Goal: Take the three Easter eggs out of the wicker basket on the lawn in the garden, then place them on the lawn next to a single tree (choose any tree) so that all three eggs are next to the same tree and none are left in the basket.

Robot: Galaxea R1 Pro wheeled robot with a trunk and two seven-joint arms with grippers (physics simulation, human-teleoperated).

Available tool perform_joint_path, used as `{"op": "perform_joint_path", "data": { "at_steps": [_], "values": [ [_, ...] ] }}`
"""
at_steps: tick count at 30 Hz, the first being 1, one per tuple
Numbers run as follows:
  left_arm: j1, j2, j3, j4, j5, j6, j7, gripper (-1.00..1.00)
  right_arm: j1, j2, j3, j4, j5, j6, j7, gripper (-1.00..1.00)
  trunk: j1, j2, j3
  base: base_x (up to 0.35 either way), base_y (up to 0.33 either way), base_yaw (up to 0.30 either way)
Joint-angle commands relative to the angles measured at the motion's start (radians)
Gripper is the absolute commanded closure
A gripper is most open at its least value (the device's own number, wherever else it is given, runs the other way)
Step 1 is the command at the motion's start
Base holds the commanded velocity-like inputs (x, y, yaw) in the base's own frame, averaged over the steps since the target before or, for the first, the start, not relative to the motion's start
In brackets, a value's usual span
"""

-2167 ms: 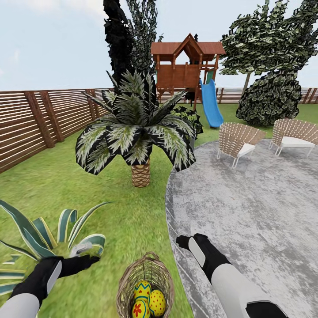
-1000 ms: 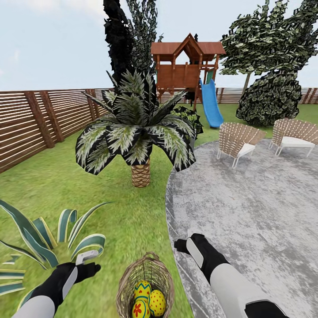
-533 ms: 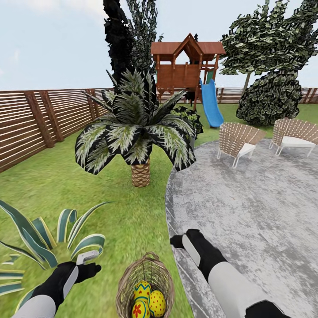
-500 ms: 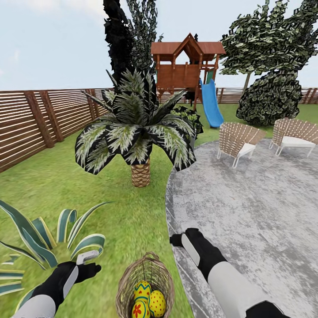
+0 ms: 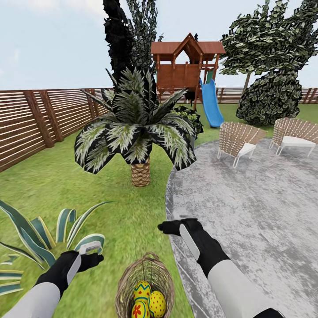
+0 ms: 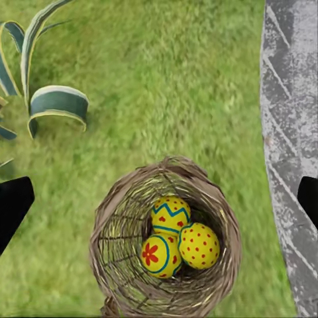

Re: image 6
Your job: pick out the bush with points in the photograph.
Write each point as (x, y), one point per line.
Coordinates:
(52, 100)

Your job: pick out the wicker basket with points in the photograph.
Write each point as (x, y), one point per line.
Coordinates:
(189, 293)

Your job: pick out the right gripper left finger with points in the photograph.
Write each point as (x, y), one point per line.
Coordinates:
(16, 198)

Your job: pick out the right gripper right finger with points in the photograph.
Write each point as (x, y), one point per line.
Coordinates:
(307, 196)

